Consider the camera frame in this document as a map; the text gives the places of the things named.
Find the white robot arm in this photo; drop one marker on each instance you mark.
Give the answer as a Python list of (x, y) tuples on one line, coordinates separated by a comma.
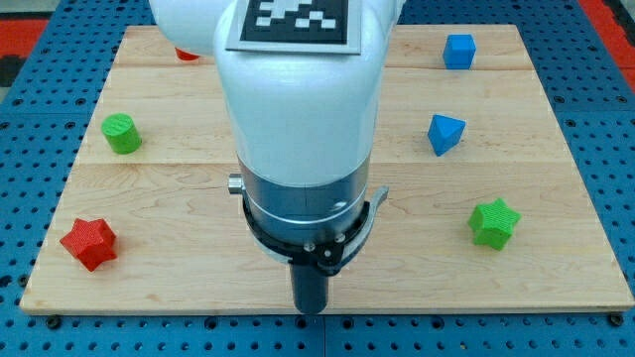
[(301, 81)]

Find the red block behind arm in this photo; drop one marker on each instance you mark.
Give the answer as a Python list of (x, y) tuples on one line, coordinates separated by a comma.
[(185, 56)]

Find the blue triangle block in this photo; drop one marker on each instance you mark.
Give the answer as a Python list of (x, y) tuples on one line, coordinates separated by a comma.
[(444, 133)]

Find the black cylindrical end effector rod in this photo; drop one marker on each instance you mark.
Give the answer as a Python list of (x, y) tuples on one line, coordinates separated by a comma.
[(310, 288)]

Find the black and white fiducial tag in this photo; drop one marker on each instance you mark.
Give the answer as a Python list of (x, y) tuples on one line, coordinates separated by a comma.
[(331, 27)]

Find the wooden board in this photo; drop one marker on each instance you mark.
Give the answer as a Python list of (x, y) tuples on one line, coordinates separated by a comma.
[(183, 246)]

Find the green star block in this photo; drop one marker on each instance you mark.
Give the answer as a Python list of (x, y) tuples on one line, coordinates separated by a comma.
[(493, 223)]

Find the blue cube block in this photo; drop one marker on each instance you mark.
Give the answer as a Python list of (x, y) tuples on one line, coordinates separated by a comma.
[(459, 51)]

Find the green cylinder block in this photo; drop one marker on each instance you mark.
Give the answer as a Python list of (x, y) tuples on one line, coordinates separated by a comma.
[(121, 133)]

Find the red star block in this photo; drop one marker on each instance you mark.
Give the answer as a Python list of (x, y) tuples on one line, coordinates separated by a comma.
[(90, 242)]

